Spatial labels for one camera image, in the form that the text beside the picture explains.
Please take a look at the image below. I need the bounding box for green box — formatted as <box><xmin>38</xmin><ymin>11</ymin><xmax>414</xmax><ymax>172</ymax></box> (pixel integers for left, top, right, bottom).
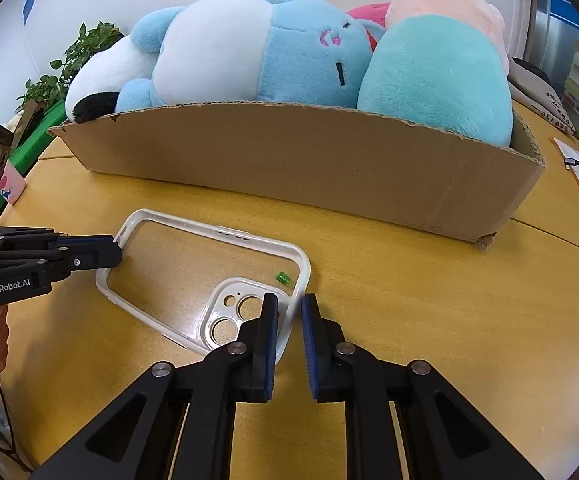
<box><xmin>0</xmin><ymin>101</ymin><xmax>66</xmax><ymax>217</ymax></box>

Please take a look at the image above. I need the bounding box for teal pink plush toy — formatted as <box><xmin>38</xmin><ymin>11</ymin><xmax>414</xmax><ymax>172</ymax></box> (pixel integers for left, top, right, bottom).
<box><xmin>357</xmin><ymin>0</ymin><xmax>513</xmax><ymax>148</ymax></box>

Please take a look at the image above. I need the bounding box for grey white cloth bag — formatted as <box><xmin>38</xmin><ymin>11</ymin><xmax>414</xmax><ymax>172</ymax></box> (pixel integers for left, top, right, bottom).
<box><xmin>507</xmin><ymin>58</ymin><xmax>576</xmax><ymax>136</ymax></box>

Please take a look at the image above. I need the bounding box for pink plush bear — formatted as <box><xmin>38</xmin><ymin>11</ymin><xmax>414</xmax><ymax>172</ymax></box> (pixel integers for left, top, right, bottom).
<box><xmin>348</xmin><ymin>2</ymin><xmax>389</xmax><ymax>50</ymax></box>

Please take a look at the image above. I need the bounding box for clear white phone case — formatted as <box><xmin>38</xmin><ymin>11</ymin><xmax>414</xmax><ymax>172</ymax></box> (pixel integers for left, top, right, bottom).
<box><xmin>95</xmin><ymin>208</ymin><xmax>311</xmax><ymax>356</ymax></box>

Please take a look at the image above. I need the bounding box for cardboard box tray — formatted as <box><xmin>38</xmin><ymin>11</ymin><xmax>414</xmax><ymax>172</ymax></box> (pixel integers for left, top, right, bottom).
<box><xmin>55</xmin><ymin>103</ymin><xmax>545</xmax><ymax>246</ymax></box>

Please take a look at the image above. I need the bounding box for light blue plush toy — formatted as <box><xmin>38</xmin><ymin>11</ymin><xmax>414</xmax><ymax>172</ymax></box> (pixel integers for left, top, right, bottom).
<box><xmin>116</xmin><ymin>0</ymin><xmax>385</xmax><ymax>112</ymax></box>

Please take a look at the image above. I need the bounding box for panda plush toy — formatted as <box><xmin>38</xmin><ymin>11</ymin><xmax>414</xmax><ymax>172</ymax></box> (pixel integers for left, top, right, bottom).
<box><xmin>65</xmin><ymin>36</ymin><xmax>157</xmax><ymax>122</ymax></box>

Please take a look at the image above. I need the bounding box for green potted plant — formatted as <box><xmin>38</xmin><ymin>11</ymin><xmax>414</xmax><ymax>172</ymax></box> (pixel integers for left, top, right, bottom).
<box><xmin>17</xmin><ymin>22</ymin><xmax>124</xmax><ymax>112</ymax></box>

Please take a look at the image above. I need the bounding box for pink card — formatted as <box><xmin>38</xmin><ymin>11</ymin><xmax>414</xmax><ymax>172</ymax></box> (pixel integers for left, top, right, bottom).
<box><xmin>0</xmin><ymin>162</ymin><xmax>27</xmax><ymax>205</ymax></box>

